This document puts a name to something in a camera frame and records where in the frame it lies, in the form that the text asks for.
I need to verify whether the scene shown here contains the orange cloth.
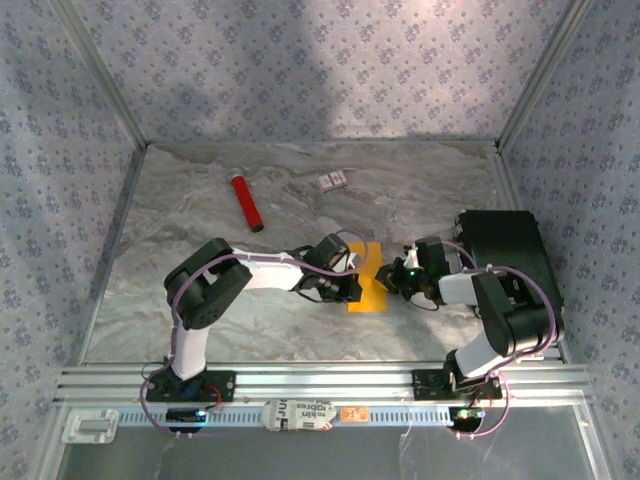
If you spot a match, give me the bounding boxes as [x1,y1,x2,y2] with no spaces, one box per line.
[346,242,389,314]

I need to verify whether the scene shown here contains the white plastic bracket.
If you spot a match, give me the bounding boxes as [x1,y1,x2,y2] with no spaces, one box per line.
[62,408,120,445]

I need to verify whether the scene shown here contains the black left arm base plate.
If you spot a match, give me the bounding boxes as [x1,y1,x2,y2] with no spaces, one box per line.
[145,370,236,403]

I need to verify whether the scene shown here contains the red glitter tube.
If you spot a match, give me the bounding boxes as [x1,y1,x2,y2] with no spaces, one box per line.
[228,168,265,234]

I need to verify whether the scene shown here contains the clear acrylic panel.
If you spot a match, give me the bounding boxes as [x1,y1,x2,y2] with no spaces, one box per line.
[54,424,601,480]

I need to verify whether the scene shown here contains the black controller board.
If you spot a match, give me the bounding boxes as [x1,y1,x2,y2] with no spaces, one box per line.
[448,407,485,431]
[166,407,209,434]

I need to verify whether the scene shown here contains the aluminium mounting rail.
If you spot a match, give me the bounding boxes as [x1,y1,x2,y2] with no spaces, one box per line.
[52,363,595,407]

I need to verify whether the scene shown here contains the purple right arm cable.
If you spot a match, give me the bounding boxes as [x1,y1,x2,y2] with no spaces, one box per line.
[439,239,557,441]

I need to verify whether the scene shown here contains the grey slotted cable duct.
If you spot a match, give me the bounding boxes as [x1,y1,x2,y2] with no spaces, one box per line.
[117,405,454,427]

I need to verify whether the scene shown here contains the aluminium frame post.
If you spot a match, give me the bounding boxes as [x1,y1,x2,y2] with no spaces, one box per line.
[49,0,150,149]
[496,0,596,150]

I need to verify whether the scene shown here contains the small card box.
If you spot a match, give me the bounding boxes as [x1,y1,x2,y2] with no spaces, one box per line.
[317,170,350,193]

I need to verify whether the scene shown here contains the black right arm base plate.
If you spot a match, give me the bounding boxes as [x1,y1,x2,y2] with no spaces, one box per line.
[412,369,503,401]

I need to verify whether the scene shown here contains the black left controller board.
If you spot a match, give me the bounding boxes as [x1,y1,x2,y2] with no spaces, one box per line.
[166,407,209,434]

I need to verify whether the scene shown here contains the newspaper wrapped roll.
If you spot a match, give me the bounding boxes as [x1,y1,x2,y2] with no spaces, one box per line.
[262,398,337,432]

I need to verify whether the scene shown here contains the black right controller board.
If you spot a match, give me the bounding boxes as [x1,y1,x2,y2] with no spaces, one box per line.
[448,407,485,431]

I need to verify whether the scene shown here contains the black hard case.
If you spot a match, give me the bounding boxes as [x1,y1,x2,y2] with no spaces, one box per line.
[454,209,565,321]

